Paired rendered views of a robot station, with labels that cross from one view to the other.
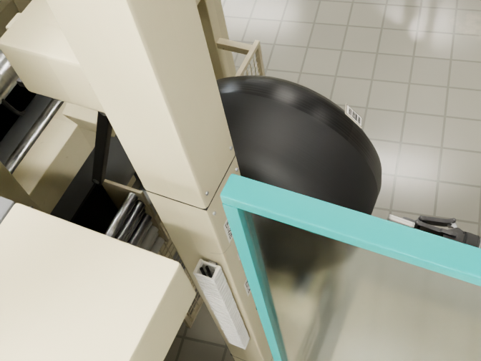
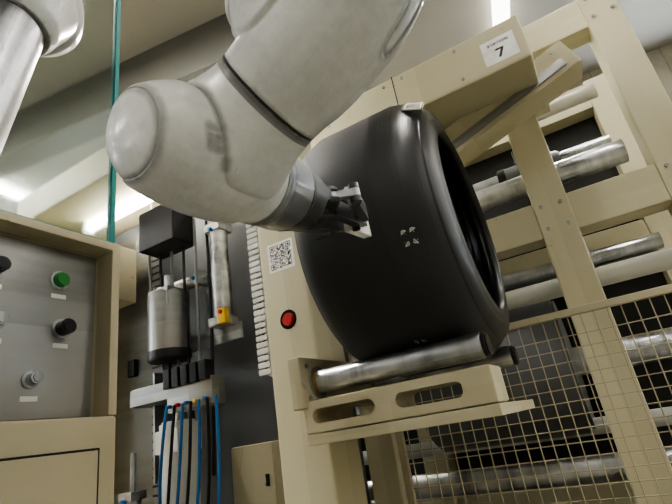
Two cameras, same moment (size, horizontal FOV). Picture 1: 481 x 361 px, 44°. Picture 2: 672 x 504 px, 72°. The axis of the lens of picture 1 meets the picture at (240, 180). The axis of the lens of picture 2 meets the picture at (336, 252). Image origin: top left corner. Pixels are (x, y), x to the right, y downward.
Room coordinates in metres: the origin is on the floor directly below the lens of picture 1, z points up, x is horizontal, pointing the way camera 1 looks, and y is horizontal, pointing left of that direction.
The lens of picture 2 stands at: (0.55, -1.01, 0.80)
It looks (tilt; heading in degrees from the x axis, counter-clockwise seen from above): 22 degrees up; 80
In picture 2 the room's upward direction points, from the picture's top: 9 degrees counter-clockwise
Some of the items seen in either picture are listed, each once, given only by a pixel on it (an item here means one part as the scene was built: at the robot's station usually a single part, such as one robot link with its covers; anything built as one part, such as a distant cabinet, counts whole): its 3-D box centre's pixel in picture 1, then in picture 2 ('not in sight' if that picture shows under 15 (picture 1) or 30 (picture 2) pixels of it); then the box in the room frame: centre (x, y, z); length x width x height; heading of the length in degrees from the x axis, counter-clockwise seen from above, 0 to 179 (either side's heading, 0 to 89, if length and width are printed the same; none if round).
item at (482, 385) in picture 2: not in sight; (399, 401); (0.77, -0.16, 0.84); 0.36 x 0.09 x 0.06; 143
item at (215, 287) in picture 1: (226, 308); (263, 279); (0.55, 0.11, 1.19); 0.05 x 0.04 x 0.48; 53
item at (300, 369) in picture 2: not in sight; (346, 384); (0.71, 0.05, 0.90); 0.40 x 0.03 x 0.10; 53
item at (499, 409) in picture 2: not in sight; (429, 419); (0.86, -0.05, 0.80); 0.37 x 0.36 x 0.02; 53
